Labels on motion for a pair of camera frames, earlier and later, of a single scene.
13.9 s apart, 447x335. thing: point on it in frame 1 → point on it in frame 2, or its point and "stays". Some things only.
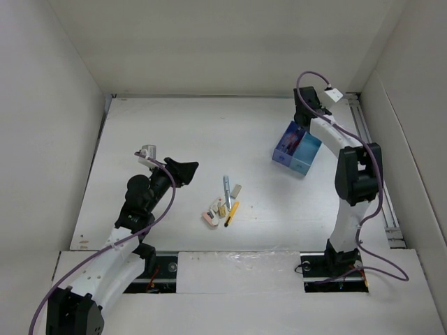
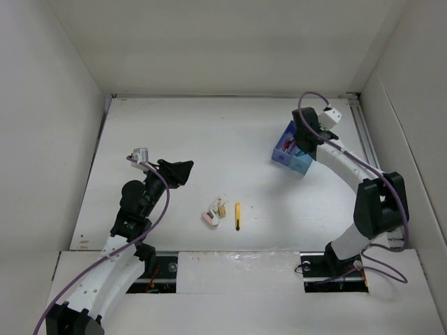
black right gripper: [318, 104] → [295, 135]
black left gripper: [181, 172] stays
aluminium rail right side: [362, 125] stays
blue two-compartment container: [297, 149] stays
